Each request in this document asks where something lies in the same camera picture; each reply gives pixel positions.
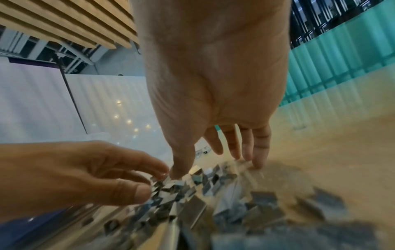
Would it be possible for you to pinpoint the person's left hand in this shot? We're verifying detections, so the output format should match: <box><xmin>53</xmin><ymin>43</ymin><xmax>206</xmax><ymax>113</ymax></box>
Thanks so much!
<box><xmin>0</xmin><ymin>140</ymin><xmax>171</xmax><ymax>223</ymax></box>

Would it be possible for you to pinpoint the person's right hand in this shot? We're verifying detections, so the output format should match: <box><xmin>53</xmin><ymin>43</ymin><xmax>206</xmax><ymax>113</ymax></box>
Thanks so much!
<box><xmin>132</xmin><ymin>0</ymin><xmax>292</xmax><ymax>180</ymax></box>

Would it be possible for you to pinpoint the pile of metal staple strips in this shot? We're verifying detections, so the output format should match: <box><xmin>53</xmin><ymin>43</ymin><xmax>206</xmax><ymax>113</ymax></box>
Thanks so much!
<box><xmin>58</xmin><ymin>161</ymin><xmax>383</xmax><ymax>250</ymax></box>

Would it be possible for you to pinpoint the black metal railing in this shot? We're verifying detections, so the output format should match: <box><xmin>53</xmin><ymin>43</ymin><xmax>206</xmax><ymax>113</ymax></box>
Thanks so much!
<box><xmin>290</xmin><ymin>0</ymin><xmax>383</xmax><ymax>50</ymax></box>

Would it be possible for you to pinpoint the green curtain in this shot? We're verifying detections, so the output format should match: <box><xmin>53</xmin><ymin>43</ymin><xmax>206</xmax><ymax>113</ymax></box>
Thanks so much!
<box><xmin>279</xmin><ymin>0</ymin><xmax>395</xmax><ymax>107</ymax></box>

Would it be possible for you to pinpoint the black window post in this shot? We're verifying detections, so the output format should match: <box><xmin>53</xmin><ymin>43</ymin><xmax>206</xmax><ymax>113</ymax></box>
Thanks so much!
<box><xmin>57</xmin><ymin>63</ymin><xmax>91</xmax><ymax>135</ymax></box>

